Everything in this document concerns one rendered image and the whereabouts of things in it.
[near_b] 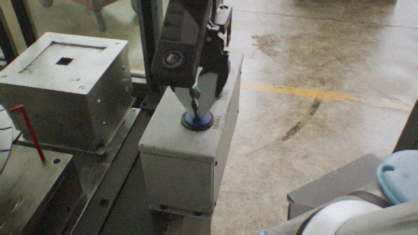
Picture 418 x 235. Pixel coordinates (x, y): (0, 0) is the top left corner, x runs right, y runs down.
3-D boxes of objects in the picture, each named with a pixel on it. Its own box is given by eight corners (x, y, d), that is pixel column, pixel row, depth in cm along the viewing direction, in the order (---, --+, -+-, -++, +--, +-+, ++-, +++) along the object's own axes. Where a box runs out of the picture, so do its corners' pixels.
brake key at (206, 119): (188, 116, 58) (188, 106, 57) (213, 120, 57) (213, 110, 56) (181, 133, 55) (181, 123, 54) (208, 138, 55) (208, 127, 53)
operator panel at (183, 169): (190, 106, 82) (188, 46, 72) (240, 112, 80) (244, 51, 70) (148, 209, 61) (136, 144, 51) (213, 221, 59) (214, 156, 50)
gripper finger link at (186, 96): (204, 98, 58) (204, 46, 52) (195, 122, 54) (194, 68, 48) (185, 95, 59) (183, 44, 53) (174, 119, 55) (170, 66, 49)
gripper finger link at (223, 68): (229, 93, 51) (232, 36, 46) (227, 100, 50) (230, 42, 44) (196, 89, 52) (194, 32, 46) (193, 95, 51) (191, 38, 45)
